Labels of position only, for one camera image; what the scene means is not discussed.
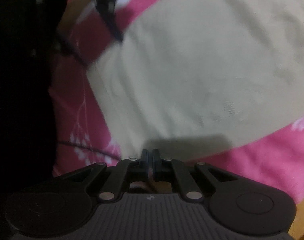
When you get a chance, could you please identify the beige pants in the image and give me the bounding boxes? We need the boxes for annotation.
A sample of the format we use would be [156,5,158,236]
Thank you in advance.
[85,0,304,162]

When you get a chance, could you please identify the pink floral bed blanket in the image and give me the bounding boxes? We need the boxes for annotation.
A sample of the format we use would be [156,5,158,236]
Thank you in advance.
[48,0,304,205]

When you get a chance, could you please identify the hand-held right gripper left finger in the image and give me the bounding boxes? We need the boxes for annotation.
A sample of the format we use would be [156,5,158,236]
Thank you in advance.
[60,149,149,203]

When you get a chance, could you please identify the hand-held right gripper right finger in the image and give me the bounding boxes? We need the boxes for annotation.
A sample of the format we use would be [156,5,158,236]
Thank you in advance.
[152,149,239,203]

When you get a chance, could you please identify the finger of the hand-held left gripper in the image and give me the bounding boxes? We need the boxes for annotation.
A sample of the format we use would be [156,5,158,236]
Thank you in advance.
[95,0,124,42]
[55,34,91,67]

